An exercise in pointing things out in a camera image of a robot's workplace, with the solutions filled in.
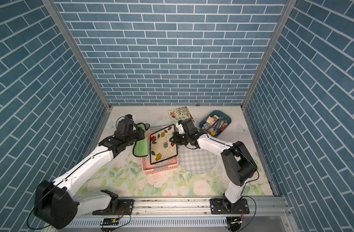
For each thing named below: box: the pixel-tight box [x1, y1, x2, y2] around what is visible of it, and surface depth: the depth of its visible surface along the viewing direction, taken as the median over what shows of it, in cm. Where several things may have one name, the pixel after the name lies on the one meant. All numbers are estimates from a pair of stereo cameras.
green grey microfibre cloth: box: [132, 122, 149, 158], surface depth 80 cm
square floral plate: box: [149, 124, 178, 165], surface depth 91 cm
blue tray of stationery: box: [199, 110, 232, 138], surface depth 110 cm
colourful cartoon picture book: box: [167, 106, 195, 126], surface depth 118 cm
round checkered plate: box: [177, 144, 218, 175], surface depth 91 cm
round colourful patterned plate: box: [147, 154, 176, 167], surface depth 86 cm
